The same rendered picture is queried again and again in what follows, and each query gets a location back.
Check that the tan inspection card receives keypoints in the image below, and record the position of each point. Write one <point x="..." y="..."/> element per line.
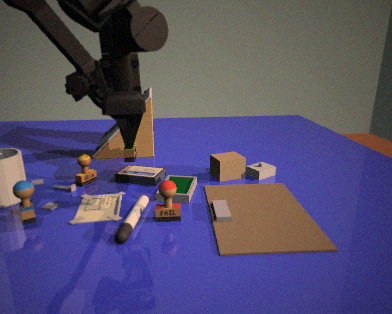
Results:
<point x="98" y="208"/>

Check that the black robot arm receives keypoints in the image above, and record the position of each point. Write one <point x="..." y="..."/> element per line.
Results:
<point x="124" y="26"/>

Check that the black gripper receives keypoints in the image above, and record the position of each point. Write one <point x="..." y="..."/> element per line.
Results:
<point x="124" y="101"/>

